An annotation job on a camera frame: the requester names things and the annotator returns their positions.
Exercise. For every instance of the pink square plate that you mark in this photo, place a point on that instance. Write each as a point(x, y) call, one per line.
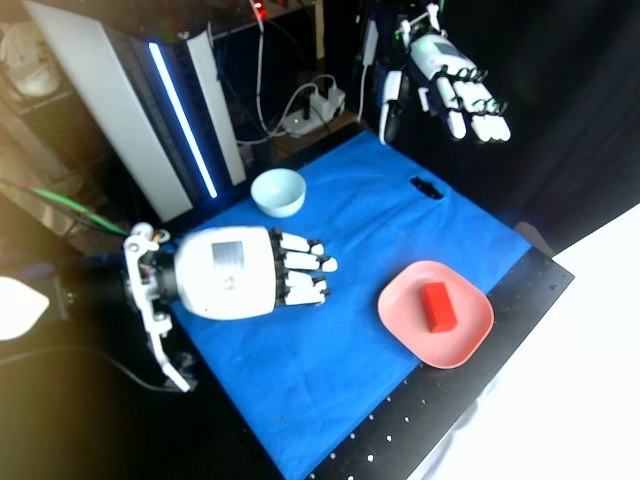
point(400, 320)

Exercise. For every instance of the white tower with blue light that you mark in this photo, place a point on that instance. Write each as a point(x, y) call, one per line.
point(125, 125)

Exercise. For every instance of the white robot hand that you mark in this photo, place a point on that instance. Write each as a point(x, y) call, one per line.
point(435, 55)
point(225, 275)

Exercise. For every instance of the white power strip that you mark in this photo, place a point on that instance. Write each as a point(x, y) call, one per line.
point(325, 102)

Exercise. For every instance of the pale blue bowl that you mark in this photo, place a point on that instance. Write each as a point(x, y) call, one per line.
point(278, 192)

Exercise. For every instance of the red block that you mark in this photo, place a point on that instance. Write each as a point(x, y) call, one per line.
point(439, 307)

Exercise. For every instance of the blue cloth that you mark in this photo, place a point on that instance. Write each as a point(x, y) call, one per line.
point(350, 360)

